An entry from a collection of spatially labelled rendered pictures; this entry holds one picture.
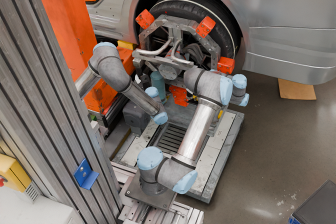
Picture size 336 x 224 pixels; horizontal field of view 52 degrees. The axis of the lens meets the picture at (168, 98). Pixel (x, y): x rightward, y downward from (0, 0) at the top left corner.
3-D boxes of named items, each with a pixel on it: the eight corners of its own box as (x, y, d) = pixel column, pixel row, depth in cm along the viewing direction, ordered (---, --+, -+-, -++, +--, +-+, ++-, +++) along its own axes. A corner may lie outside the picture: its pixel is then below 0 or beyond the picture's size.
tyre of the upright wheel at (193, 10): (217, 80, 266) (260, 21, 213) (206, 101, 252) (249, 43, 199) (144, 37, 268) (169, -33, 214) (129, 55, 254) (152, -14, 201)
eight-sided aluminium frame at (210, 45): (219, 91, 236) (221, 25, 196) (216, 97, 232) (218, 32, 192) (149, 72, 255) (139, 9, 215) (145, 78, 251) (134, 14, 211)
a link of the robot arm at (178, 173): (161, 182, 156) (208, 73, 160) (190, 197, 150) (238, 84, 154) (151, 181, 145) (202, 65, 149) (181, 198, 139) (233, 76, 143)
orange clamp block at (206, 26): (208, 31, 205) (216, 22, 198) (203, 39, 200) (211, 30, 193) (199, 23, 204) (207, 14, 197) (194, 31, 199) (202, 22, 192)
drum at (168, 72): (191, 62, 228) (190, 45, 218) (178, 83, 216) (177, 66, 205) (172, 57, 233) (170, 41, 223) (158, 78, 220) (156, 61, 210)
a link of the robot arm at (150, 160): (149, 156, 164) (145, 139, 154) (173, 168, 158) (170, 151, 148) (134, 175, 157) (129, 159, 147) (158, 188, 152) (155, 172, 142)
